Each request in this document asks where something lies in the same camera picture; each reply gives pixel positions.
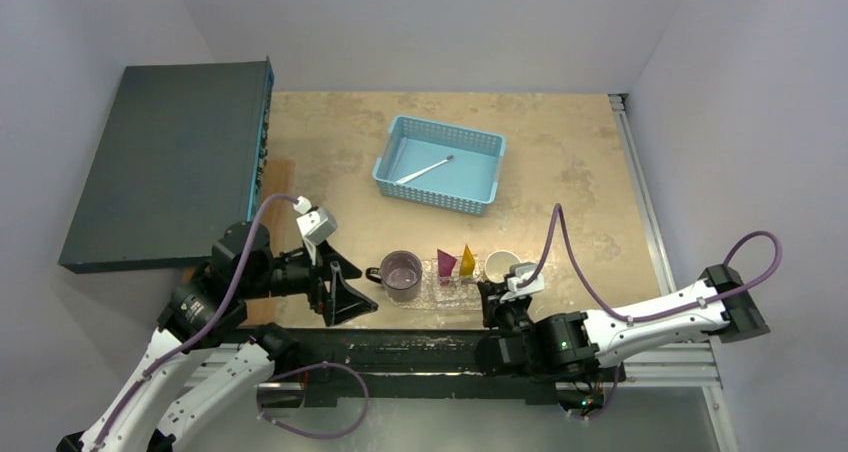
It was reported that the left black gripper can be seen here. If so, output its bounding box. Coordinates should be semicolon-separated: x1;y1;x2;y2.
242;235;378;322

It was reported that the yellow mug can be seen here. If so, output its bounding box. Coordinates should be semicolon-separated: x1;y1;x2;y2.
483;250;521;283

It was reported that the clear textured oval tray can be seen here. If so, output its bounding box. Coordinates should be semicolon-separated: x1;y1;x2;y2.
388;257;487;311

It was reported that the purple translucent mug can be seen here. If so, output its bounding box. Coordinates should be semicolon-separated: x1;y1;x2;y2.
365;250;423;302

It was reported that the yellow toothpaste tube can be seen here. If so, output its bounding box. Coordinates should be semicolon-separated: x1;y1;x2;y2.
458;244;476;283

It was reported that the pink toothpaste tube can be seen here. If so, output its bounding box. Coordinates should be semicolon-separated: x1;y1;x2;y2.
437;249;458;287

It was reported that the light blue perforated basket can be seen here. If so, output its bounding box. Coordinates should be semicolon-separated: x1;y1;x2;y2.
372;115;507;216

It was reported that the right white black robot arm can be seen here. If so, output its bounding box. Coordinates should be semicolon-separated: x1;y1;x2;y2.
475;265;770;382

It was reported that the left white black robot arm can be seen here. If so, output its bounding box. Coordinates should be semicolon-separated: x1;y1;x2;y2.
56;222;378;451

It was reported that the dark grey flat box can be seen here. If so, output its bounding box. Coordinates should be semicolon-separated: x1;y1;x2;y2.
58;59;275;274

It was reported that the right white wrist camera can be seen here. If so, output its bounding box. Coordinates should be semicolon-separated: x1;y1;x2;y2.
499;262;545;303

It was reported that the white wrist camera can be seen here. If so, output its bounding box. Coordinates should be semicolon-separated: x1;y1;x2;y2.
293;196;338;266
499;262;545;303

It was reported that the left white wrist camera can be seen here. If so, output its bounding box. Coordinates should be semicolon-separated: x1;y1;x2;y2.
293;196;338;266

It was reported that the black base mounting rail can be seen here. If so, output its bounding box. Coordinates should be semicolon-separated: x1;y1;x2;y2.
192;326;690;411

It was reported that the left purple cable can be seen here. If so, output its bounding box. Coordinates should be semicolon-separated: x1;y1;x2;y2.
86;193;370;452

